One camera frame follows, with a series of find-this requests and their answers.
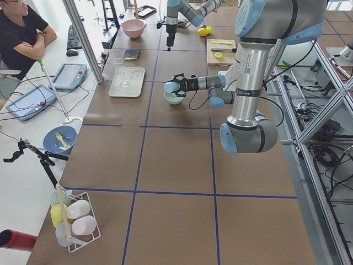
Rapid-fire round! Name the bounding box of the lemon half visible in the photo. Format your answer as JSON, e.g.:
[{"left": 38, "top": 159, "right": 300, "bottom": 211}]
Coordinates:
[{"left": 214, "top": 52, "right": 223, "bottom": 60}]

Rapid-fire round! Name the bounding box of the black computer mouse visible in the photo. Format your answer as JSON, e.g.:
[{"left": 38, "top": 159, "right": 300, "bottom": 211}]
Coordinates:
[{"left": 66, "top": 49, "right": 79, "bottom": 57}]

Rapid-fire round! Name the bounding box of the white wire cup rack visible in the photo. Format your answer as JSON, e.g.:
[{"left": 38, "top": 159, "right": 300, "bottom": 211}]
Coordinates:
[{"left": 50, "top": 183, "right": 101, "bottom": 254}]

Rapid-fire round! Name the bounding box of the red cylinder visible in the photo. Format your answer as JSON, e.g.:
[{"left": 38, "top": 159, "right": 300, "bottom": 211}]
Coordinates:
[{"left": 1, "top": 229, "right": 38, "bottom": 252}]

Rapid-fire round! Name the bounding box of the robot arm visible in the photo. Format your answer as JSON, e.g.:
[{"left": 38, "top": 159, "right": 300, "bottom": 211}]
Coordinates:
[
  {"left": 164, "top": 1, "right": 327, "bottom": 153},
  {"left": 157, "top": 0, "right": 221, "bottom": 51}
]

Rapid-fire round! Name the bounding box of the blue teach pendant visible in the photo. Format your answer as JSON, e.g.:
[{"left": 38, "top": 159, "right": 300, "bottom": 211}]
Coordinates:
[
  {"left": 6, "top": 84, "right": 56, "bottom": 121},
  {"left": 52, "top": 63, "right": 88, "bottom": 91}
]

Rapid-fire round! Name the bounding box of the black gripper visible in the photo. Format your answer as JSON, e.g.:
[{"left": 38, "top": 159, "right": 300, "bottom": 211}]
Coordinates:
[
  {"left": 167, "top": 73, "right": 199, "bottom": 97},
  {"left": 166, "top": 24, "right": 177, "bottom": 51}
]

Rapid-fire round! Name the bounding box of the white cup in rack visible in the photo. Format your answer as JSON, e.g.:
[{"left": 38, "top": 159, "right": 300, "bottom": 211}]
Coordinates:
[{"left": 66, "top": 199, "right": 90, "bottom": 220}]

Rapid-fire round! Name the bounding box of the large blue bowl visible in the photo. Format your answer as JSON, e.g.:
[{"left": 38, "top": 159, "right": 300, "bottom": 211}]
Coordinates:
[{"left": 43, "top": 125, "right": 77, "bottom": 156}]

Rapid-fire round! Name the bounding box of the pink cup in rack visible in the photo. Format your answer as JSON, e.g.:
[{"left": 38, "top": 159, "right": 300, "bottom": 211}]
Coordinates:
[{"left": 72, "top": 215, "right": 97, "bottom": 236}]

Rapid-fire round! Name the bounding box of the wooden cutting board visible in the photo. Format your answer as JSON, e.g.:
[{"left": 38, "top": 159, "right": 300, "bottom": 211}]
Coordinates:
[{"left": 206, "top": 39, "right": 237, "bottom": 66}]

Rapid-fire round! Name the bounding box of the yellow plastic knife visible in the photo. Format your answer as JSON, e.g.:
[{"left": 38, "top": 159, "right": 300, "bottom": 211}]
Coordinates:
[{"left": 210, "top": 41, "right": 233, "bottom": 45}]

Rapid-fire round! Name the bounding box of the pale green cup in rack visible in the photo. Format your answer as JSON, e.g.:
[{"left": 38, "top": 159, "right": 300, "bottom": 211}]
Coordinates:
[{"left": 50, "top": 189, "right": 72, "bottom": 207}]

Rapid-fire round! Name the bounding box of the pink bowl of ice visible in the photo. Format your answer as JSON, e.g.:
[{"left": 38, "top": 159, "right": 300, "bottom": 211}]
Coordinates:
[{"left": 121, "top": 19, "right": 147, "bottom": 39}]

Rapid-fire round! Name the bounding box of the cream bear serving tray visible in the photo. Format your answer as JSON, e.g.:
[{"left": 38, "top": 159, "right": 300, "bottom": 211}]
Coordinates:
[{"left": 108, "top": 66, "right": 145, "bottom": 98}]

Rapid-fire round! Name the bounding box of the yellow cup in rack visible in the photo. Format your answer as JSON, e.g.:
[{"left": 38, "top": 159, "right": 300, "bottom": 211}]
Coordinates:
[{"left": 50, "top": 203, "right": 63, "bottom": 228}]

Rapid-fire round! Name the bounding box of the yellow lemon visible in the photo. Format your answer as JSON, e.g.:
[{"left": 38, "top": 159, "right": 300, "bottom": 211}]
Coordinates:
[
  {"left": 197, "top": 28, "right": 209, "bottom": 37},
  {"left": 206, "top": 26, "right": 212, "bottom": 35}
]

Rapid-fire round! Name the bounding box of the black camera tripod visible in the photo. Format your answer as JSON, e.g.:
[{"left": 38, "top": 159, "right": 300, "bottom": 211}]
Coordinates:
[{"left": 3, "top": 139, "right": 69, "bottom": 190}]

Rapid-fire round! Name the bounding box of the black keyboard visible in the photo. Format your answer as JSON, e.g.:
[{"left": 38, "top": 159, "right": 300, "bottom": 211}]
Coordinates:
[{"left": 66, "top": 25, "right": 82, "bottom": 50}]

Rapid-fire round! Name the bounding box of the seated person in black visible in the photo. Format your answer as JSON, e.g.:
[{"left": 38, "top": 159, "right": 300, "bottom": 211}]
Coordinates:
[{"left": 1, "top": 1, "right": 57, "bottom": 80}]

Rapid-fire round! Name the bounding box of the yellow plastic fork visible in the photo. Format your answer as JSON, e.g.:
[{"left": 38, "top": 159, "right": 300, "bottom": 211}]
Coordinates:
[{"left": 55, "top": 132, "right": 69, "bottom": 150}]

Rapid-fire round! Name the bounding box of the mint green bowl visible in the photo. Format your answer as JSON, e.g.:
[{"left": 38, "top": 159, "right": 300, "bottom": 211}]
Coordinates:
[{"left": 164, "top": 92, "right": 184, "bottom": 105}]

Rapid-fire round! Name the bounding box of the clear wine glass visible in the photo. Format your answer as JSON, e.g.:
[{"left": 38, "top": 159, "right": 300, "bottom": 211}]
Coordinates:
[{"left": 115, "top": 65, "right": 130, "bottom": 88}]

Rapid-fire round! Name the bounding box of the light blue plastic cup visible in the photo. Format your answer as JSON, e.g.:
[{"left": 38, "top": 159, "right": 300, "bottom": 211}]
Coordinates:
[{"left": 164, "top": 81, "right": 180, "bottom": 93}]

